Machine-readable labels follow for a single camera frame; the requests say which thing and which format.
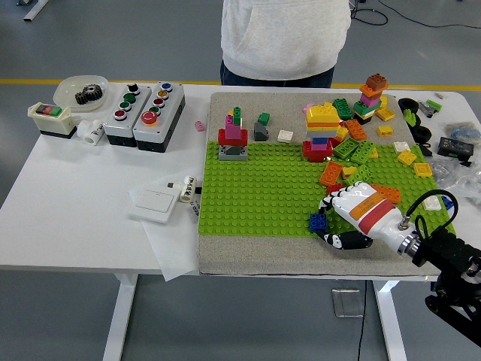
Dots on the dark green long brick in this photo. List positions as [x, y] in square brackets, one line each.
[342, 109]

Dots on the white printed label strip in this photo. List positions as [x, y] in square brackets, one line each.
[193, 211]

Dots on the grey four-button control box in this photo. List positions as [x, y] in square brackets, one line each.
[120, 129]

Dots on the lime green long brick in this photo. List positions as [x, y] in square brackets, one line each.
[363, 152]
[360, 175]

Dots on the brick tower with magenta middle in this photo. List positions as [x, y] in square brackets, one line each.
[233, 135]

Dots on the white square tile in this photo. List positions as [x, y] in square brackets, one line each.
[401, 146]
[285, 136]
[431, 204]

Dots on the grey toy piece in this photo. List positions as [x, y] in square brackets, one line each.
[425, 109]

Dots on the green studded baseplate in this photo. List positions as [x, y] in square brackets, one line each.
[255, 195]

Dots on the grey slope brick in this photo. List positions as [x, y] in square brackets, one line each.
[261, 132]

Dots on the plastic bag with blue parts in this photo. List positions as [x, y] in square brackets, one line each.
[462, 131]

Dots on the white plastic bowl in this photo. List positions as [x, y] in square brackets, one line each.
[67, 92]

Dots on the metal floor socket plate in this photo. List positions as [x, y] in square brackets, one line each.
[347, 302]

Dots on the small pink brick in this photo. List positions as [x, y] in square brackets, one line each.
[200, 126]

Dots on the blue square brick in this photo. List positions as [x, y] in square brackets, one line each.
[317, 222]

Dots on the yellow flat brick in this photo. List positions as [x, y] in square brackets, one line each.
[386, 114]
[422, 170]

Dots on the black toy tyre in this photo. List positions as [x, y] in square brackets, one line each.
[401, 103]
[416, 132]

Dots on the green toy plant piece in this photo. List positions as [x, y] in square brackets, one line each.
[412, 118]

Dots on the grey emergency-stop control box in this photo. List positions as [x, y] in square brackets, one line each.
[158, 131]

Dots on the person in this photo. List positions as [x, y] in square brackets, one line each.
[285, 37]

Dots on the black metal gear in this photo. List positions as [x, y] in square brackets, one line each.
[89, 94]

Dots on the orange long brick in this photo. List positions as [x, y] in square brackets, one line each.
[330, 173]
[389, 193]
[356, 130]

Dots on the small white pipe fitting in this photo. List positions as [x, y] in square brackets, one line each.
[187, 189]

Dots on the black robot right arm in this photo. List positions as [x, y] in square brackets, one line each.
[447, 248]

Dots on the translucent paper sheet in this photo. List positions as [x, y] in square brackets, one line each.
[169, 248]

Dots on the yellow square brick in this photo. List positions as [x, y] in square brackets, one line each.
[407, 156]
[342, 133]

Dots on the small black part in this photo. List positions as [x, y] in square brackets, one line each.
[426, 149]

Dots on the white pipe tee fitting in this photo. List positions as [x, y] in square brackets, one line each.
[90, 132]

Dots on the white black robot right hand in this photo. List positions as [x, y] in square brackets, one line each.
[368, 210]

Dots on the beige red-green switch box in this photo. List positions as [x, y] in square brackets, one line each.
[52, 122]

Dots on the small lime green brick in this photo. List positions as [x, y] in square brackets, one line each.
[434, 105]

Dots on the red square brick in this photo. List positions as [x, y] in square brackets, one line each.
[333, 188]

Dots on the brick tower with brown top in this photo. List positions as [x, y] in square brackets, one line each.
[372, 97]

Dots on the small blue piece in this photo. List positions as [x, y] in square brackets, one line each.
[448, 203]

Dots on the white table leg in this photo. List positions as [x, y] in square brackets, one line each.
[391, 323]
[120, 319]

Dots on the white wall switch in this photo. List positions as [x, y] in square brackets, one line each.
[152, 203]

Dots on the grey-brown mat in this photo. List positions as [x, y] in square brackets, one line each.
[263, 255]

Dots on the brick tower with yellow top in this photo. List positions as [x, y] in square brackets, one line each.
[319, 124]

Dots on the black digital meter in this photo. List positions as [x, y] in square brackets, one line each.
[454, 147]

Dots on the small yellow brick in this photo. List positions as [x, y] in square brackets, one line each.
[385, 131]
[348, 171]
[374, 153]

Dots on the grey metal frame foot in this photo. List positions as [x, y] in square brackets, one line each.
[35, 10]

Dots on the clear plastic bags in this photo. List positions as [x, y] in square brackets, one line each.
[456, 176]

